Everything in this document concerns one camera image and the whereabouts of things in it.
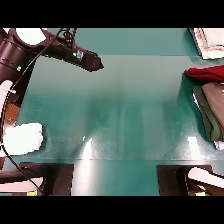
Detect red T-shirt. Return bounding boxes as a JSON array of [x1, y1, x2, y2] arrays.
[[184, 64, 224, 84]]

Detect dark blue garment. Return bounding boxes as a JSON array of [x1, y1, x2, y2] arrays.
[[187, 27, 204, 57]]

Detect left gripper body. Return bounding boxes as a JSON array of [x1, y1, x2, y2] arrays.
[[72, 48, 105, 73]]

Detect brown garment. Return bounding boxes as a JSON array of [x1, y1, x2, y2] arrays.
[[201, 81, 224, 135]]

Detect green garment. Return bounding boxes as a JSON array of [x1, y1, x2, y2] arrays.
[[192, 85, 224, 143]]

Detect pale garment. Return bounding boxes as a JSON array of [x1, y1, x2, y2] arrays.
[[213, 139, 224, 151]]

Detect white garment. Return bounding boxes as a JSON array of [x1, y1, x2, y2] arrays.
[[193, 27, 224, 61], [1, 122, 45, 157]]

